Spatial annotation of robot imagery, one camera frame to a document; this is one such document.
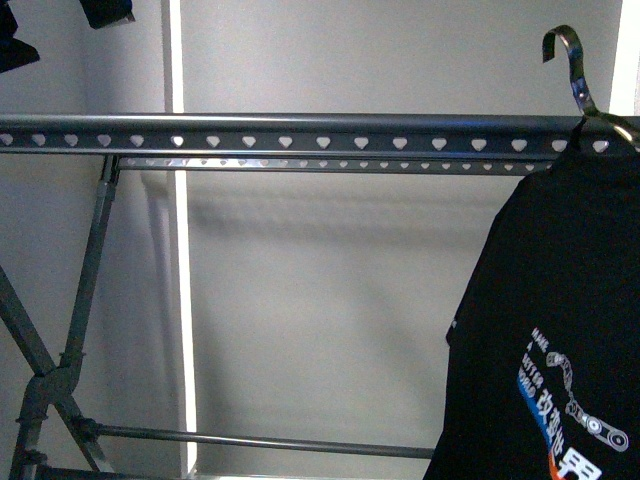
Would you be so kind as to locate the left gripper finger with grey pad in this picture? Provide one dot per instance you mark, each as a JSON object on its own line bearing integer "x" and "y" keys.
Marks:
{"x": 104, "y": 13}

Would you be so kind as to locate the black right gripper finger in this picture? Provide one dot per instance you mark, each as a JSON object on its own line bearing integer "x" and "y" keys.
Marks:
{"x": 14, "y": 53}

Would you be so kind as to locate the black printed t-shirt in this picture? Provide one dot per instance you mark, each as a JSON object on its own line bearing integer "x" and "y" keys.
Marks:
{"x": 543, "y": 370}

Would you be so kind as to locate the grey metal drying rack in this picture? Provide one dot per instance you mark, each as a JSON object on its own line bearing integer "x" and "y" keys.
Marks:
{"x": 55, "y": 441}

